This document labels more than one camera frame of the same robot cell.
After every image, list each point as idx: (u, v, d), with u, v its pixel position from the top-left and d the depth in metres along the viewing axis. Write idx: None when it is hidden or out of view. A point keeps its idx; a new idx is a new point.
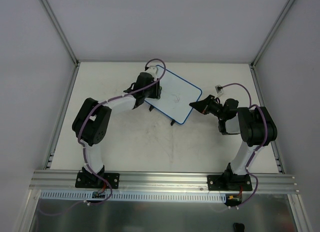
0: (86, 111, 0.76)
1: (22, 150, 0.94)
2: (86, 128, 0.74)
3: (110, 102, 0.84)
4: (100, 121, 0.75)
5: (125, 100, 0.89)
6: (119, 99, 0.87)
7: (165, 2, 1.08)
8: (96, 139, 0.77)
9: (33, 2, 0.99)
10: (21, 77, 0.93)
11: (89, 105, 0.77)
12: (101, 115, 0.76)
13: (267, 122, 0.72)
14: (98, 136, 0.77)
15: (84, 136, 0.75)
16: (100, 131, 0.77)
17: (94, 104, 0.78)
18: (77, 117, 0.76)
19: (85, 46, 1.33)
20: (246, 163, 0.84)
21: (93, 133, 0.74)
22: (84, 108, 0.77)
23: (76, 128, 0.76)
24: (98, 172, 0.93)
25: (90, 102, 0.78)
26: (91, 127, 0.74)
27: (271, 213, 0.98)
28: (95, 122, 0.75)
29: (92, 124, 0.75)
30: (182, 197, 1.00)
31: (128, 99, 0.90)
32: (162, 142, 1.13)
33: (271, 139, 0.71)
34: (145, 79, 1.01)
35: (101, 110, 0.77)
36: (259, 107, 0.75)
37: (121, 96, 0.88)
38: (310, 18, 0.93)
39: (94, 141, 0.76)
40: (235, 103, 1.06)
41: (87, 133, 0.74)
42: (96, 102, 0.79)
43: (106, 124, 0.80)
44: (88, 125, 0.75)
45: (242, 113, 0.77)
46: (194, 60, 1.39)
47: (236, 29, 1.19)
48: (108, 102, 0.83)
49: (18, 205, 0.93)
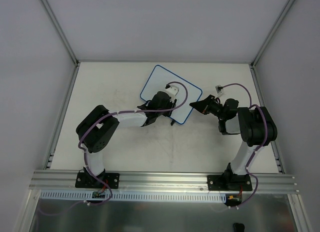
0: (94, 117, 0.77)
1: (22, 150, 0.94)
2: (90, 134, 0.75)
3: (121, 114, 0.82)
4: (104, 131, 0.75)
5: (136, 115, 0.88)
6: (131, 113, 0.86)
7: (165, 2, 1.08)
8: (96, 147, 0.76)
9: (33, 2, 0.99)
10: (21, 76, 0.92)
11: (98, 112, 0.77)
12: (108, 125, 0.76)
13: (267, 122, 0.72)
14: (99, 146, 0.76)
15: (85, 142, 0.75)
16: (102, 141, 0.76)
17: (104, 112, 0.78)
18: (84, 121, 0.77)
19: (85, 46, 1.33)
20: (246, 163, 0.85)
21: (94, 142, 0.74)
22: (93, 114, 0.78)
23: (80, 130, 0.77)
24: (98, 174, 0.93)
25: (100, 109, 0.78)
26: (94, 136, 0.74)
27: (270, 213, 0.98)
28: (100, 131, 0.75)
29: (96, 132, 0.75)
30: (182, 197, 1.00)
31: (139, 115, 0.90)
32: (163, 142, 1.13)
33: (271, 138, 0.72)
34: (160, 99, 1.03)
35: (109, 120, 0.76)
36: (259, 107, 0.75)
37: (133, 111, 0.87)
38: (309, 18, 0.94)
39: (93, 149, 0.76)
40: (235, 102, 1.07)
41: (88, 139, 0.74)
42: (107, 112, 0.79)
43: (109, 135, 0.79)
44: (92, 132, 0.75)
45: (242, 114, 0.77)
46: (194, 60, 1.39)
47: (236, 29, 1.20)
48: (118, 114, 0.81)
49: (18, 206, 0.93)
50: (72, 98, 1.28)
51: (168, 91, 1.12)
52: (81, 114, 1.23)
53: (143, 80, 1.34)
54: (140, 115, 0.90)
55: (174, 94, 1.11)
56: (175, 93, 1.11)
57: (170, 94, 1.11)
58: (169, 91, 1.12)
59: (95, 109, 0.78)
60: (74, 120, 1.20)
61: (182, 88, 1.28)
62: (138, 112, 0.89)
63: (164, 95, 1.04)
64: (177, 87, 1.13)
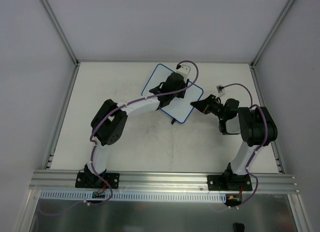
0: (104, 112, 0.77)
1: (22, 151, 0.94)
2: (103, 127, 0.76)
3: (130, 104, 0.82)
4: (115, 124, 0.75)
5: (147, 101, 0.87)
6: (141, 101, 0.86)
7: (165, 2, 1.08)
8: (110, 140, 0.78)
9: (33, 1, 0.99)
10: (21, 76, 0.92)
11: (108, 107, 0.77)
12: (117, 119, 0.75)
13: (267, 122, 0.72)
14: (113, 138, 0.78)
15: (99, 135, 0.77)
16: (115, 134, 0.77)
17: (113, 106, 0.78)
18: (96, 116, 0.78)
19: (85, 46, 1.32)
20: (246, 163, 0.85)
21: (108, 136, 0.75)
22: (103, 109, 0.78)
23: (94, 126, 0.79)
24: (99, 174, 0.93)
25: (109, 104, 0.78)
26: (106, 130, 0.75)
27: (270, 213, 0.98)
28: (111, 125, 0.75)
29: (107, 126, 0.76)
30: (182, 197, 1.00)
31: (151, 101, 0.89)
32: (163, 141, 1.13)
33: (271, 139, 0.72)
34: (174, 80, 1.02)
35: (118, 115, 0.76)
36: (260, 107, 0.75)
37: (144, 98, 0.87)
38: (310, 19, 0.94)
39: (107, 142, 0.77)
40: (236, 103, 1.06)
41: (102, 133, 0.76)
42: (116, 105, 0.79)
43: (122, 127, 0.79)
44: (104, 126, 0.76)
45: (242, 113, 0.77)
46: (194, 60, 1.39)
47: (237, 29, 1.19)
48: (127, 106, 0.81)
49: (18, 206, 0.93)
50: (72, 98, 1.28)
51: (179, 71, 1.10)
52: (81, 114, 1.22)
53: (143, 80, 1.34)
54: (153, 100, 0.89)
55: (186, 74, 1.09)
56: (187, 72, 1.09)
57: (182, 73, 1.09)
58: (180, 70, 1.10)
59: (104, 105, 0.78)
60: (74, 120, 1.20)
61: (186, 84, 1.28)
62: (149, 98, 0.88)
63: (178, 76, 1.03)
64: (188, 66, 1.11)
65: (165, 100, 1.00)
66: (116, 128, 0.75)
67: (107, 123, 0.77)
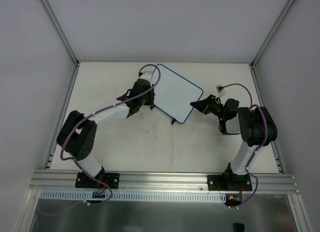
0: (71, 124, 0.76)
1: (22, 150, 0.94)
2: (71, 142, 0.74)
3: (98, 113, 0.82)
4: (86, 134, 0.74)
5: (116, 109, 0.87)
6: (110, 109, 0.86)
7: (165, 2, 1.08)
8: (81, 155, 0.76)
9: (33, 2, 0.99)
10: (21, 76, 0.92)
11: (73, 119, 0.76)
12: (86, 129, 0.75)
13: (268, 122, 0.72)
14: (83, 152, 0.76)
15: (68, 150, 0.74)
16: (85, 147, 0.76)
17: (79, 117, 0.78)
18: (62, 131, 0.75)
19: (85, 46, 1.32)
20: (246, 163, 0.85)
21: (78, 149, 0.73)
22: (69, 122, 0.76)
23: (61, 142, 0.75)
24: (96, 174, 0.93)
25: (75, 115, 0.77)
26: (76, 143, 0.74)
27: (271, 213, 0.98)
28: (80, 137, 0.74)
29: (76, 139, 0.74)
30: (182, 197, 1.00)
31: (120, 108, 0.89)
32: (163, 141, 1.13)
33: (271, 139, 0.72)
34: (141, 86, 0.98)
35: (86, 124, 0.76)
36: (260, 107, 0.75)
37: (112, 106, 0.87)
38: (310, 19, 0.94)
39: (78, 157, 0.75)
40: (236, 103, 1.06)
41: (70, 148, 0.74)
42: (83, 116, 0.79)
43: (91, 140, 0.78)
44: (73, 141, 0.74)
45: (242, 113, 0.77)
46: (194, 61, 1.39)
47: (236, 29, 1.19)
48: (95, 115, 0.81)
49: (18, 206, 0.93)
50: (72, 98, 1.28)
51: (142, 77, 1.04)
52: None
53: None
54: (122, 107, 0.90)
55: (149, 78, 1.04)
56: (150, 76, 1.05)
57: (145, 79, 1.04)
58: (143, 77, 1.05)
59: (68, 117, 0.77)
60: None
61: (186, 84, 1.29)
62: (117, 106, 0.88)
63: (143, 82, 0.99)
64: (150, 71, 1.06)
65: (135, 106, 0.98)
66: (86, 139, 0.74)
67: (75, 136, 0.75)
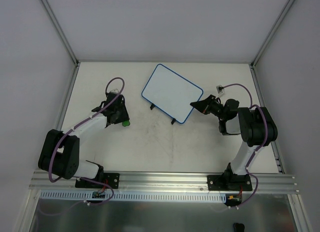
0: (51, 145, 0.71)
1: (22, 150, 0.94)
2: (55, 163, 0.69)
3: (77, 128, 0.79)
4: (70, 150, 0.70)
5: (93, 119, 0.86)
6: (87, 121, 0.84)
7: (165, 2, 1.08)
8: (69, 173, 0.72)
9: (33, 2, 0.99)
10: (20, 77, 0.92)
11: (53, 138, 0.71)
12: (68, 145, 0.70)
13: (268, 122, 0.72)
14: (71, 170, 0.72)
15: (55, 172, 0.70)
16: (72, 164, 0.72)
17: (59, 134, 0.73)
18: (43, 154, 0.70)
19: (85, 46, 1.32)
20: (246, 163, 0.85)
21: (65, 168, 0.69)
22: (48, 142, 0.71)
23: (44, 165, 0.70)
24: (94, 175, 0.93)
25: (54, 133, 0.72)
26: (61, 162, 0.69)
27: (270, 213, 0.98)
28: (64, 156, 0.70)
29: (61, 158, 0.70)
30: (182, 197, 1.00)
31: (97, 118, 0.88)
32: (162, 141, 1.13)
33: (271, 139, 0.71)
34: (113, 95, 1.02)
35: (68, 140, 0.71)
36: (260, 107, 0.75)
37: (89, 117, 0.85)
38: (310, 19, 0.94)
39: (67, 176, 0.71)
40: (236, 103, 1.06)
41: (56, 169, 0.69)
42: (62, 133, 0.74)
43: (77, 155, 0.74)
44: (57, 161, 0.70)
45: (242, 113, 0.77)
46: (195, 60, 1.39)
47: (236, 29, 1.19)
48: (74, 129, 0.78)
49: (18, 206, 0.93)
50: (72, 98, 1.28)
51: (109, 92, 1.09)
52: (81, 114, 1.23)
53: (143, 81, 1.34)
54: (99, 117, 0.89)
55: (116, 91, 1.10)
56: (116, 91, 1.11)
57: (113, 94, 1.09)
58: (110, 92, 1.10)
59: (47, 137, 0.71)
60: (74, 120, 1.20)
61: (186, 84, 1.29)
62: (94, 116, 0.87)
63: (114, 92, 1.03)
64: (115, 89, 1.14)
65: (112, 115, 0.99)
66: (71, 154, 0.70)
67: (59, 156, 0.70)
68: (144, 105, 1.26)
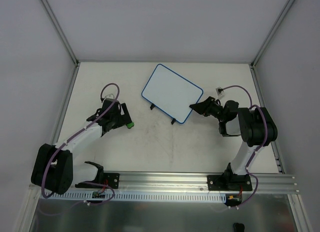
0: (44, 160, 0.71)
1: (22, 150, 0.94)
2: (48, 179, 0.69)
3: (70, 140, 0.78)
4: (63, 165, 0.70)
5: (88, 131, 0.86)
6: (81, 133, 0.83)
7: (165, 2, 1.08)
8: (63, 188, 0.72)
9: (33, 2, 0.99)
10: (20, 77, 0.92)
11: (46, 153, 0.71)
12: (61, 161, 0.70)
13: (267, 122, 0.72)
14: (64, 185, 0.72)
15: (47, 187, 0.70)
16: (65, 179, 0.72)
17: (52, 149, 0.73)
18: (36, 169, 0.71)
19: (85, 46, 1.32)
20: (246, 163, 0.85)
21: (58, 183, 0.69)
22: (41, 158, 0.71)
23: (37, 180, 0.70)
24: (94, 177, 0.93)
25: (46, 148, 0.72)
26: (53, 178, 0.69)
27: (271, 213, 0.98)
28: (57, 171, 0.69)
29: (53, 174, 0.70)
30: (182, 197, 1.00)
31: (91, 129, 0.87)
32: (163, 141, 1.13)
33: (271, 139, 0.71)
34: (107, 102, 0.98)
35: (60, 155, 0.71)
36: (259, 107, 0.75)
37: (84, 128, 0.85)
38: (309, 19, 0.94)
39: (60, 191, 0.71)
40: (235, 104, 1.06)
41: (49, 184, 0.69)
42: (55, 147, 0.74)
43: (70, 169, 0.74)
44: (50, 176, 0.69)
45: (242, 114, 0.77)
46: (195, 60, 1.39)
47: (236, 29, 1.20)
48: (68, 142, 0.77)
49: (18, 206, 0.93)
50: (72, 98, 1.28)
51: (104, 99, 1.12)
52: (81, 114, 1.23)
53: (143, 81, 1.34)
54: (94, 127, 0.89)
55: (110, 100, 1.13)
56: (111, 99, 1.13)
57: None
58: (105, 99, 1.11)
59: (39, 152, 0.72)
60: (74, 120, 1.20)
61: (186, 84, 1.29)
62: (89, 127, 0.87)
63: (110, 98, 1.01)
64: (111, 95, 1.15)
65: (108, 123, 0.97)
66: (64, 170, 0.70)
67: (51, 171, 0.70)
68: (144, 105, 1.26)
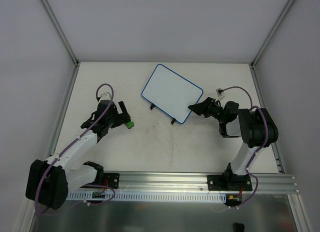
0: (36, 177, 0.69)
1: (22, 150, 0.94)
2: (42, 196, 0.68)
3: (62, 155, 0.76)
4: (55, 183, 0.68)
5: (81, 140, 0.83)
6: (74, 143, 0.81)
7: (165, 2, 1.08)
8: (58, 203, 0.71)
9: (33, 2, 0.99)
10: (20, 77, 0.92)
11: (37, 170, 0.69)
12: (53, 178, 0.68)
13: (268, 123, 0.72)
14: (60, 200, 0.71)
15: (42, 202, 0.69)
16: (60, 194, 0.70)
17: (44, 165, 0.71)
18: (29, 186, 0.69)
19: (85, 46, 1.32)
20: (246, 164, 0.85)
21: (52, 200, 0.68)
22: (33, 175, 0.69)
23: (31, 197, 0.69)
24: (93, 178, 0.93)
25: (38, 165, 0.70)
26: (47, 195, 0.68)
27: (271, 213, 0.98)
28: (50, 189, 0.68)
29: (47, 191, 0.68)
30: (181, 197, 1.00)
31: (85, 137, 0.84)
32: (162, 141, 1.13)
33: (272, 140, 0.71)
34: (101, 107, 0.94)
35: (52, 172, 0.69)
36: (260, 108, 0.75)
37: (77, 138, 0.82)
38: (310, 18, 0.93)
39: (56, 206, 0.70)
40: (235, 105, 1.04)
41: (44, 201, 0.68)
42: (46, 163, 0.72)
43: (65, 184, 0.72)
44: (44, 193, 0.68)
45: (243, 115, 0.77)
46: (195, 60, 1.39)
47: (236, 29, 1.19)
48: (60, 157, 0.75)
49: (18, 206, 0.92)
50: (72, 98, 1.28)
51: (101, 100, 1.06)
52: (81, 114, 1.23)
53: (142, 81, 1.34)
54: (88, 135, 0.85)
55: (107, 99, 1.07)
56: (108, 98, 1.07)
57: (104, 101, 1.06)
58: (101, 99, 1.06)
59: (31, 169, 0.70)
60: (74, 120, 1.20)
61: (186, 84, 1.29)
62: (82, 135, 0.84)
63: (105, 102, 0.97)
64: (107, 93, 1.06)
65: (103, 128, 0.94)
66: (57, 187, 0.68)
67: (45, 187, 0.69)
68: (144, 105, 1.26)
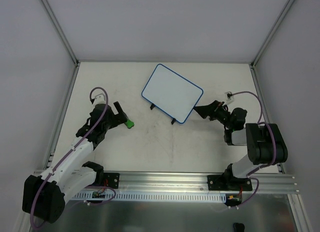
0: (31, 192, 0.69)
1: (22, 150, 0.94)
2: (38, 209, 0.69)
3: (57, 168, 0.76)
4: (51, 197, 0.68)
5: (77, 150, 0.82)
6: (70, 154, 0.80)
7: (165, 3, 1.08)
8: (55, 215, 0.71)
9: (33, 2, 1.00)
10: (20, 77, 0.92)
11: (33, 184, 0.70)
12: (48, 193, 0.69)
13: (277, 142, 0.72)
14: (57, 213, 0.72)
15: (38, 215, 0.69)
16: (57, 207, 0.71)
17: (39, 180, 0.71)
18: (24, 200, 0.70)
19: (85, 46, 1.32)
20: (248, 173, 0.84)
21: (49, 213, 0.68)
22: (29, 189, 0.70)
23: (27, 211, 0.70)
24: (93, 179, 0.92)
25: (33, 180, 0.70)
26: (43, 209, 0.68)
27: (270, 213, 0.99)
28: (45, 203, 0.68)
29: (42, 205, 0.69)
30: (181, 197, 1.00)
31: (80, 147, 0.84)
32: (163, 141, 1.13)
33: (281, 160, 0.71)
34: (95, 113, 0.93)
35: (47, 186, 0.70)
36: (269, 124, 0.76)
37: (72, 149, 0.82)
38: (310, 18, 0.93)
39: (53, 218, 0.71)
40: (243, 111, 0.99)
41: (40, 214, 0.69)
42: (41, 178, 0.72)
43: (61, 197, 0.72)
44: (40, 207, 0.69)
45: (250, 130, 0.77)
46: (195, 60, 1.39)
47: (236, 29, 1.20)
48: (54, 171, 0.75)
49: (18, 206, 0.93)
50: (72, 98, 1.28)
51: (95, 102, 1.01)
52: (81, 114, 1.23)
53: (142, 81, 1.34)
54: (83, 144, 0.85)
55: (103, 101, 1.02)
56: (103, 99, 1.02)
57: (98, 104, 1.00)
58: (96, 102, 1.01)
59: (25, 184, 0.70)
60: (74, 120, 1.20)
61: (186, 84, 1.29)
62: (77, 146, 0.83)
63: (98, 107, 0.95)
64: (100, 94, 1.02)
65: (100, 134, 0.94)
66: (52, 201, 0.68)
67: (40, 201, 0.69)
68: (144, 105, 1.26)
